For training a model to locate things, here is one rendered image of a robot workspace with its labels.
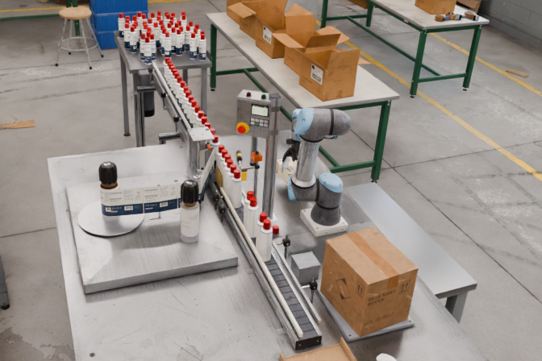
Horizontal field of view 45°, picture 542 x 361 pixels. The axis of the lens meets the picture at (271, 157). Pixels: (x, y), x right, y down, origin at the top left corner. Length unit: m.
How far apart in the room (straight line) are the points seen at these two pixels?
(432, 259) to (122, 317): 1.43
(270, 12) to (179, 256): 3.13
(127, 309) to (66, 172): 1.16
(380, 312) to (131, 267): 1.07
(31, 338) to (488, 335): 2.59
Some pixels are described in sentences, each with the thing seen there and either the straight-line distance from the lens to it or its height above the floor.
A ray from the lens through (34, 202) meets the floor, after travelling 5.04.
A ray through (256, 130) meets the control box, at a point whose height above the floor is 1.32.
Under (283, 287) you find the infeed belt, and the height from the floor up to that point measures 0.88.
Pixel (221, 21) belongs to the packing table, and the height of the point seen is 0.78.
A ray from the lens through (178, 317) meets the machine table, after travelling 2.74.
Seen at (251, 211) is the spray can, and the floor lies 1.03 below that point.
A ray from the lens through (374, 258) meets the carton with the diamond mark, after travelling 2.63.
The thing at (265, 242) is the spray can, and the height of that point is 0.99.
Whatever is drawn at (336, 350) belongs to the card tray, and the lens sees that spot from 2.64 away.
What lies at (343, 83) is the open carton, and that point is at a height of 0.90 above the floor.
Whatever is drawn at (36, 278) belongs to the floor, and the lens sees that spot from 4.34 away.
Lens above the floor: 2.71
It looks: 30 degrees down
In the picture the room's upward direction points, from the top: 4 degrees clockwise
